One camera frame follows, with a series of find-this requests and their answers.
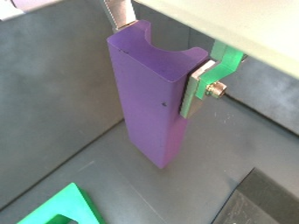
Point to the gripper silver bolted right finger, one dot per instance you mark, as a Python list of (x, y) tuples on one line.
[(205, 79)]

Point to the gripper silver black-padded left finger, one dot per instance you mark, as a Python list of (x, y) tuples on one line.
[(121, 13)]

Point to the green shape-sorting foam board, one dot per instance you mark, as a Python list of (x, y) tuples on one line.
[(70, 205)]

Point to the black curved holder stand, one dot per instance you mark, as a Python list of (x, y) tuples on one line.
[(260, 202)]

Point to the purple arch block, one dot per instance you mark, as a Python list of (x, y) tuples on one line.
[(151, 77)]

